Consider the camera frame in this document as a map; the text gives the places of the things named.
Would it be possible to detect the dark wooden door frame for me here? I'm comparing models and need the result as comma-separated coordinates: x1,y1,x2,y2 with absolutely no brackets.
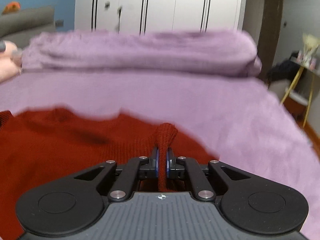
257,0,285,82

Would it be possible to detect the dark clothes pile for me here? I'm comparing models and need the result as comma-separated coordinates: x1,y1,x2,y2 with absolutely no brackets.
265,59,303,87

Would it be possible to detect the side table with yellow legs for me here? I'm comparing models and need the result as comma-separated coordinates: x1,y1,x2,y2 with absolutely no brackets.
279,56,320,128

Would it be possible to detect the orange plush toy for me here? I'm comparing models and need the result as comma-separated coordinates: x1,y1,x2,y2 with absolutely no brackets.
2,1,22,15

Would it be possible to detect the white wardrobe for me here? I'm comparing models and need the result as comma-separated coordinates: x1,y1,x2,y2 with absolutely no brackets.
74,0,247,34

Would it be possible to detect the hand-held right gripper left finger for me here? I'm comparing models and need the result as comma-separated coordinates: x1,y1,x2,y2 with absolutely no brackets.
73,146,160,202

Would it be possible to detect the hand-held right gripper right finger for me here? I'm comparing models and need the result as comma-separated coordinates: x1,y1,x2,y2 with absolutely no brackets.
166,147,252,202

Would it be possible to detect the purple fleece bed sheet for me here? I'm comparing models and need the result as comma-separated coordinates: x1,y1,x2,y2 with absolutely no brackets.
0,69,318,240

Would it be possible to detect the wrapped flower bouquet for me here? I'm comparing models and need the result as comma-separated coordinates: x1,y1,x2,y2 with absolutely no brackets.
298,33,320,69

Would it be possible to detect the grey upholstered headboard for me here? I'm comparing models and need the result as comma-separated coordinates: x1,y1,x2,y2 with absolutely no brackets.
0,5,57,48

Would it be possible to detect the orange round stool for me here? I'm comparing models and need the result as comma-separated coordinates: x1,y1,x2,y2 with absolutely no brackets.
283,95,307,121

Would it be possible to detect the folded purple fleece blanket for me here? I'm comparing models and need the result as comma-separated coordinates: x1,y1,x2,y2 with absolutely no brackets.
21,29,263,78

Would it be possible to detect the pink plush toy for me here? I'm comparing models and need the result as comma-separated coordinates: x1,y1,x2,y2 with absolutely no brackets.
0,39,24,83

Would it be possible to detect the red knit cardigan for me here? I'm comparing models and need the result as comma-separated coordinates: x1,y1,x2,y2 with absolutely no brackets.
0,107,218,240

